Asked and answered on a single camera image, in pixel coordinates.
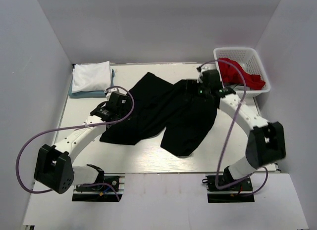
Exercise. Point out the grey t shirt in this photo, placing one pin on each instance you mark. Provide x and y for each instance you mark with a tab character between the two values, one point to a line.
240	87

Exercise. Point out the folded light blue t shirt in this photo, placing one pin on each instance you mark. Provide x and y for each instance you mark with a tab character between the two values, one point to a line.
91	94

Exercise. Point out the black t shirt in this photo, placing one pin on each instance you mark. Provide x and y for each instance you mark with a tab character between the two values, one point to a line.
183	116

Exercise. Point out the red t shirt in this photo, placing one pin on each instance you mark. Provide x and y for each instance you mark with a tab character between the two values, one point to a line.
230	75

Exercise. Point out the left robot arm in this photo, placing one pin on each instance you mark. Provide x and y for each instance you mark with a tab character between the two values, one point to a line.
54	166

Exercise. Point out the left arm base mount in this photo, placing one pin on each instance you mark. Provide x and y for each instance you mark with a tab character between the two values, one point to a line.
111	189

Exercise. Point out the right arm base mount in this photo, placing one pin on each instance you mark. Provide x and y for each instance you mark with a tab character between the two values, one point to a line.
239	193

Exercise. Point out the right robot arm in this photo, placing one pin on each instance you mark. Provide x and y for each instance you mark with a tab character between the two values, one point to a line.
266	143

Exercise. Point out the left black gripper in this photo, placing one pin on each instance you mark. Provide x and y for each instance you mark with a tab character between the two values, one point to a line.
129	103

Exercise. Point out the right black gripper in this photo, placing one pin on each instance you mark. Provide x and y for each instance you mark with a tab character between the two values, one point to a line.
201	83

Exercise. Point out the white plastic basket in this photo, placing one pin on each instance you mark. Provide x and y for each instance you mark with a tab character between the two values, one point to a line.
249	60

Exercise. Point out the folded white t shirt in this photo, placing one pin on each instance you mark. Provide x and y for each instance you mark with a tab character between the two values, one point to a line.
91	77

